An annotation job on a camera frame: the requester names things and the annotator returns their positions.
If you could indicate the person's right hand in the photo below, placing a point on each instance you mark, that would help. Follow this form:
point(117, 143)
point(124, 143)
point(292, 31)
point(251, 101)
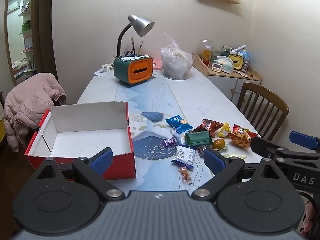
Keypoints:
point(311, 216)

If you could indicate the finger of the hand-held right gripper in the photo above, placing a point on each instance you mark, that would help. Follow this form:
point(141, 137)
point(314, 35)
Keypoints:
point(303, 140)
point(262, 146)

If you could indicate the blue cookie packet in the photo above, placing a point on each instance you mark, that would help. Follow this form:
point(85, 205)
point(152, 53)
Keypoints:
point(178, 123)

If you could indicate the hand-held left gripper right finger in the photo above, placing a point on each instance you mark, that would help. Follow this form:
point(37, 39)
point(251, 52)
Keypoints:
point(215, 161)

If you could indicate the purple candy packet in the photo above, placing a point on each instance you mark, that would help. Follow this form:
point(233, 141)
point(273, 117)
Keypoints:
point(168, 142)

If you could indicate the white kitchen timer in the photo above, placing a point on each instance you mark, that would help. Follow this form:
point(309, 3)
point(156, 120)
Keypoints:
point(217, 67)

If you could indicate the grey desk lamp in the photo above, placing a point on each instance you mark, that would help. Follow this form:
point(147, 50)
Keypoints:
point(141, 23)

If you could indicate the yellow candy packet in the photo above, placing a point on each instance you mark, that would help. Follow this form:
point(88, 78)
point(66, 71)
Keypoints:
point(225, 129)

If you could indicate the white tube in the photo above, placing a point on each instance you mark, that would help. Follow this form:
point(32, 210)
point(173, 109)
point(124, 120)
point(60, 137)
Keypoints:
point(135, 58)

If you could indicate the pink puffer jacket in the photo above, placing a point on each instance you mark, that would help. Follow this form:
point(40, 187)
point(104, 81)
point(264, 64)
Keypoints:
point(30, 100)

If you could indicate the white and blue snack packet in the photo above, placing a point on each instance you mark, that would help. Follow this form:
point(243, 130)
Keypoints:
point(185, 155)

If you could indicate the dark red snack packet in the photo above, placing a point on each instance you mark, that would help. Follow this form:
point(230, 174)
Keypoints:
point(211, 125)

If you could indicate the brown wooden chair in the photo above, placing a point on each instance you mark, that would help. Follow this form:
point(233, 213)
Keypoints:
point(262, 105)

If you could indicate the black seat chair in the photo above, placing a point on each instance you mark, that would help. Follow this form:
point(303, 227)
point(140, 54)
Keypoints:
point(60, 101)

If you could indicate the green snack packet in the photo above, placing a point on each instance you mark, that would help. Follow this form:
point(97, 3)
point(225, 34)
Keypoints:
point(197, 138)

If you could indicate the pink flat tray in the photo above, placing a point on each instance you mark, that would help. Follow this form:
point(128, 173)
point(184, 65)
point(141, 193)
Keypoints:
point(157, 65)

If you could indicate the paper packet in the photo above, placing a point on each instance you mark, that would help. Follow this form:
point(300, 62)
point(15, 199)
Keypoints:
point(103, 70)

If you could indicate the wet wipes pack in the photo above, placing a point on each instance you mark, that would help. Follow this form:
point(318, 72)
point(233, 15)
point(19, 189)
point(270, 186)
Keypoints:
point(223, 65)

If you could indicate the orange-red chips packet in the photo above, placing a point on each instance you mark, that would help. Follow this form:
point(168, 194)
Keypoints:
point(241, 136)

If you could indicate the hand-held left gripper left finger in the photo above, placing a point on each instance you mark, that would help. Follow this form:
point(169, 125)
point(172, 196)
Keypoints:
point(101, 161)

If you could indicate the clear plastic bag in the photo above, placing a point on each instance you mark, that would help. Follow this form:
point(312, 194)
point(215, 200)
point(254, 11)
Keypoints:
point(177, 62)

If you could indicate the green and orange tissue box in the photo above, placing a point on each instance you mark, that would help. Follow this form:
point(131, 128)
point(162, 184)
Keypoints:
point(125, 70)

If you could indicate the small clear orange snack packet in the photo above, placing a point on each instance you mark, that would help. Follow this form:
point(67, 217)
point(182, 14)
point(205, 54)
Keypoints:
point(185, 173)

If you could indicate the red cardboard box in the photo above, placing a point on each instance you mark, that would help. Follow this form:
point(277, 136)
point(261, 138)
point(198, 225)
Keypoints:
point(87, 120)

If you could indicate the paint brush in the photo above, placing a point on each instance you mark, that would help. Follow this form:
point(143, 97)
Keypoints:
point(140, 47)
point(133, 45)

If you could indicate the small dark candy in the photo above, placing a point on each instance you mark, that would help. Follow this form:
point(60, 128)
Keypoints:
point(201, 151)

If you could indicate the glass dome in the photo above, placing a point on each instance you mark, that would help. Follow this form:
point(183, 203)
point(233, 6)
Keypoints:
point(203, 52)

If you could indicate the yellow tissue box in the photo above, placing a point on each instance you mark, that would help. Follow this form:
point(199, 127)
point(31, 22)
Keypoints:
point(236, 61)

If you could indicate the golden round wrapped snack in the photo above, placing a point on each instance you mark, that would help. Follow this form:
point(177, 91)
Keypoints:
point(218, 144)

